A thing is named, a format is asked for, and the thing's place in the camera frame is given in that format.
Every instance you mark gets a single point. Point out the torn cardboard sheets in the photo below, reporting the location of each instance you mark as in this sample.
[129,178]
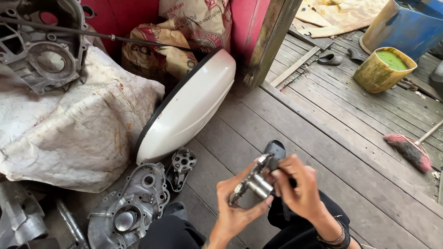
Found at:
[342,15]

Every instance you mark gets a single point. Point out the pink bristle broom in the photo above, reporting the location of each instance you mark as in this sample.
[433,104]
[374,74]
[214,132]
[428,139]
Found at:
[408,150]

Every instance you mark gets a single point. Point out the person's left hand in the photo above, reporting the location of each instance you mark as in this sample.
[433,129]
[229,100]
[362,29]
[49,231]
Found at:
[232,221]

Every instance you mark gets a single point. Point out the long thin metal rod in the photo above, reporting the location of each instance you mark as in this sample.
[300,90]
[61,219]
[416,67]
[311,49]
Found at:
[90,33]

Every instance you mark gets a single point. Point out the dark rounded object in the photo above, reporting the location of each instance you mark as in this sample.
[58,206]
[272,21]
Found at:
[436,76]

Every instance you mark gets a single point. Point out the person's black trousers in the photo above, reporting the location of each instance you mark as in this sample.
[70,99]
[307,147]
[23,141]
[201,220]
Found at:
[297,231]

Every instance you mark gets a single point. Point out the white woven sack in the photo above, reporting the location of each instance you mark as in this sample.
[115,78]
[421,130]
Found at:
[69,131]

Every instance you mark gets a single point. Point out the white scooter side panel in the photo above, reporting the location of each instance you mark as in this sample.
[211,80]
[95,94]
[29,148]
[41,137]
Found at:
[187,107]

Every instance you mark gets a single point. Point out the dull grey metal casing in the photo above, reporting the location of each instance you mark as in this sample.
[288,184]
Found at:
[19,214]

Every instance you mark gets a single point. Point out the grey aluminium engine crankcase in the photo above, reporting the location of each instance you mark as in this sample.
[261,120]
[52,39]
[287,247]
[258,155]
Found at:
[41,55]

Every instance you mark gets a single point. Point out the weathered wooden door post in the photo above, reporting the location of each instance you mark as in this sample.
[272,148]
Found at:
[266,41]

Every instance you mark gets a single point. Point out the loose wooden slat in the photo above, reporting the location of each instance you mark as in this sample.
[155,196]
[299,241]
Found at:
[294,67]

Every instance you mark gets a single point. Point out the black rubber clog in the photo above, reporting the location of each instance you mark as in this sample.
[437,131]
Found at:
[329,59]
[356,55]

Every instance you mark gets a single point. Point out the metal flanged engine part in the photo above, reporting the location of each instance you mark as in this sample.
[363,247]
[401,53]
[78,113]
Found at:
[258,186]

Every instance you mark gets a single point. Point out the person's right hand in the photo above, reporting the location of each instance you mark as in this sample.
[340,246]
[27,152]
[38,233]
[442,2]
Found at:
[303,193]

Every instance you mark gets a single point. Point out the tall brown cement bag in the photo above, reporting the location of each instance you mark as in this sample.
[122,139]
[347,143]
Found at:
[204,24]

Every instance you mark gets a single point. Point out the blue plastic barrel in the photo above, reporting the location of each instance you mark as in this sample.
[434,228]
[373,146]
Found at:
[408,27]

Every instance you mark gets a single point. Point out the grey metal engine cover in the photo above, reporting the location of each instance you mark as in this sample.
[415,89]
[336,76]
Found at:
[135,204]

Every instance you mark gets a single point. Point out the crumpled brown cement bag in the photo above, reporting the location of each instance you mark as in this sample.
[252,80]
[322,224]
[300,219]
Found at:
[155,58]

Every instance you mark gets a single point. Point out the yellow bucket with green liquid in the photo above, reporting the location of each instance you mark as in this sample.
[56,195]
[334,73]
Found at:
[377,74]

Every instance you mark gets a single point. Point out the grey metal tube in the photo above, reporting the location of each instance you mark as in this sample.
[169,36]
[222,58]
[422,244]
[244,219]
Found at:
[71,224]

